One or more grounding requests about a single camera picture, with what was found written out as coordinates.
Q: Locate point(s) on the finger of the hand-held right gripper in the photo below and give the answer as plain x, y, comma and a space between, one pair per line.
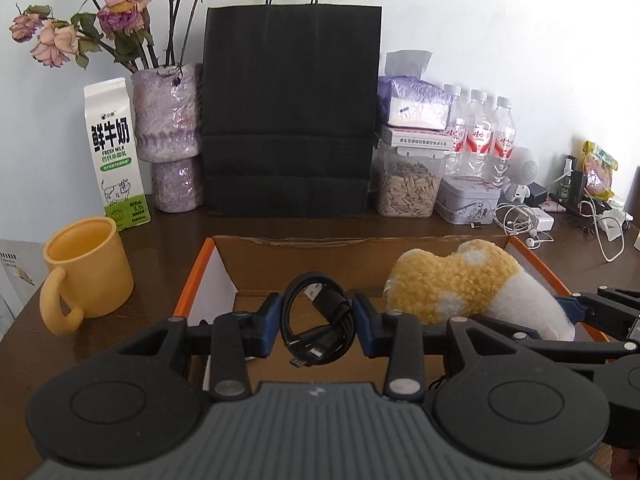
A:
570, 307
550, 344

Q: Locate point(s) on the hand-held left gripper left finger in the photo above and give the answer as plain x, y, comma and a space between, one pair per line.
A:
270, 325

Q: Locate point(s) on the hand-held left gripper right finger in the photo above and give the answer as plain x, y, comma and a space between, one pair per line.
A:
362, 325

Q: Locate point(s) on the orange cardboard box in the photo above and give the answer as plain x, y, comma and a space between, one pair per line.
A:
300, 260

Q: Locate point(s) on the white and yellow plush toy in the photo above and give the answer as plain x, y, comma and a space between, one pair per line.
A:
450, 280

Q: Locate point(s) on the white power adapter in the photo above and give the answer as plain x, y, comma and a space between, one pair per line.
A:
542, 218

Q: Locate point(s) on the small green bottle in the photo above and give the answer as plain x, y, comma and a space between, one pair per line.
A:
566, 185

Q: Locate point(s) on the yellow and pink snack packet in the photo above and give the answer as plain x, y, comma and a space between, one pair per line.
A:
600, 172

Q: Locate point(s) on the clear container of seeds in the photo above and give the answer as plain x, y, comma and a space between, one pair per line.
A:
407, 190

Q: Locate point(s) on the white round robot speaker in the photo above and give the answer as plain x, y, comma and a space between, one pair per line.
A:
522, 167

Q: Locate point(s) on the printed tin box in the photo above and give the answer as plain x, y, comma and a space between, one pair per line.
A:
467, 200

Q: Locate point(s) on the yellow mug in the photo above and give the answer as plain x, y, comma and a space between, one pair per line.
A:
95, 270

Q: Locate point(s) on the flat white box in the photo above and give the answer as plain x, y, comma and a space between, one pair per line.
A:
415, 137

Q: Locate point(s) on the black paper bag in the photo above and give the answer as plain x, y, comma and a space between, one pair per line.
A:
290, 110

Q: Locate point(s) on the white milk carton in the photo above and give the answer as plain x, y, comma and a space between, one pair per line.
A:
115, 160

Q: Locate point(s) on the purple tissue pack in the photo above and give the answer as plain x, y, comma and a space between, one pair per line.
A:
415, 102

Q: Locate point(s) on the purple vase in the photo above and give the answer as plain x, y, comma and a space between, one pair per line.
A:
167, 110

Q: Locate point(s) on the white brochure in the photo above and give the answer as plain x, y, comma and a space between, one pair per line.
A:
17, 280

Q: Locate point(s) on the dried pink roses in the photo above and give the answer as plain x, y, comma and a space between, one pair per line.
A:
122, 15

